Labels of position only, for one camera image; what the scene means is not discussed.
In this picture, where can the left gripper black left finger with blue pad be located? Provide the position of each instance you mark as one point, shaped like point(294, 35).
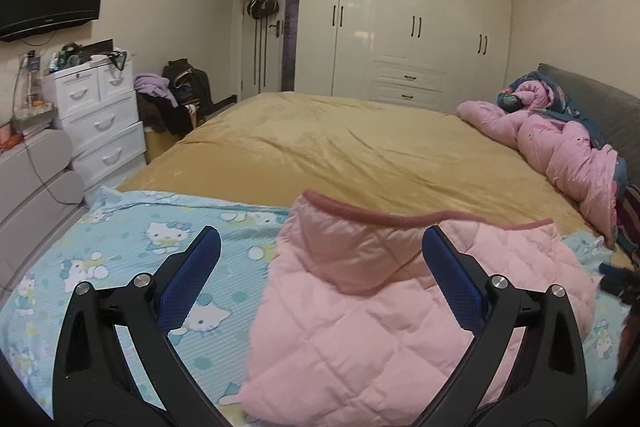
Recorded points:
point(115, 364)

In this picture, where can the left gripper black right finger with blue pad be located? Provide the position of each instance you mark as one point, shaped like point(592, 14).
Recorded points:
point(525, 365)

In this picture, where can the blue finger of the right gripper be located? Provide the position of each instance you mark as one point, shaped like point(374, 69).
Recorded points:
point(607, 267)

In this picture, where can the pink quilted jacket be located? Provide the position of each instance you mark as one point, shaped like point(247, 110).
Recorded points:
point(353, 329)

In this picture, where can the white bedroom door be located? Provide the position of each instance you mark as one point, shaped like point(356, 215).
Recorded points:
point(261, 52)

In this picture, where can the striped dark pillow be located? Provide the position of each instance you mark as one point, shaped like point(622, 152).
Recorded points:
point(628, 222)

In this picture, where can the pink puffy coat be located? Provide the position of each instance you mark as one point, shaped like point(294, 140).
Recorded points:
point(536, 117)

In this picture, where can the dark grey headboard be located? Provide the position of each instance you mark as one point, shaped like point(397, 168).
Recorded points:
point(614, 111)

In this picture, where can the blue Hello Kitty sheet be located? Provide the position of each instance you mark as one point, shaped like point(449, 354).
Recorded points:
point(127, 233)

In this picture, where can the grey low cabinet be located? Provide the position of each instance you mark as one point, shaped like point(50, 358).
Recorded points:
point(40, 195)

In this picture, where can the tan bed blanket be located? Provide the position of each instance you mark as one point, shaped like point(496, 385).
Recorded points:
point(269, 149)

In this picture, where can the white drawer chest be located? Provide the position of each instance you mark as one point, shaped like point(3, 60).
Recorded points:
point(96, 106)

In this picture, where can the purple garment on chair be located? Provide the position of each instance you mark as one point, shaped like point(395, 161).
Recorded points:
point(156, 86)

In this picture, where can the black bag on chair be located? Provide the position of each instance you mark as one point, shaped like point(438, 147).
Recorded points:
point(190, 86)

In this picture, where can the white wardrobe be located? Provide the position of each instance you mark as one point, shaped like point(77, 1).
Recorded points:
point(431, 54)

